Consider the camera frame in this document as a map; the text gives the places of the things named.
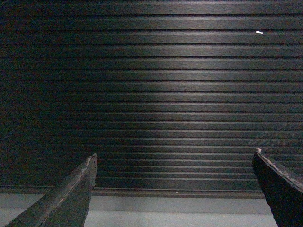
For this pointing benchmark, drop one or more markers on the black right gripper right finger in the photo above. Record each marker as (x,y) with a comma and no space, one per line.
(282,188)

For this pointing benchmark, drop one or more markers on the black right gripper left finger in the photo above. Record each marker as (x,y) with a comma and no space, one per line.
(67,204)

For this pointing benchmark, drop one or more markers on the black slatted checkout counter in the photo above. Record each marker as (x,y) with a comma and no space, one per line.
(174,96)

